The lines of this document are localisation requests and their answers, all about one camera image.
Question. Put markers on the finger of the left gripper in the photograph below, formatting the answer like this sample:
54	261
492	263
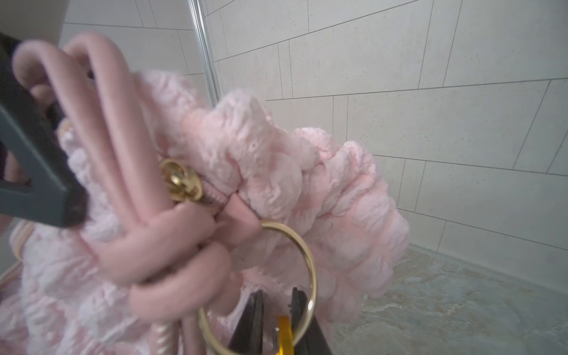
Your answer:
36	182

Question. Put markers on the grey yellow plush keychain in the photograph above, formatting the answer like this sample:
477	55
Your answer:
284	337

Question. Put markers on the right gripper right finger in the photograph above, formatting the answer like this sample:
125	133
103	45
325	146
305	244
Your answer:
313	342

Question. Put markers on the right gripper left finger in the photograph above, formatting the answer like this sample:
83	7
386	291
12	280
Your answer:
248	335

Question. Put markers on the pink quilted bag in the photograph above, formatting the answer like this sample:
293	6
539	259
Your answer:
191	208

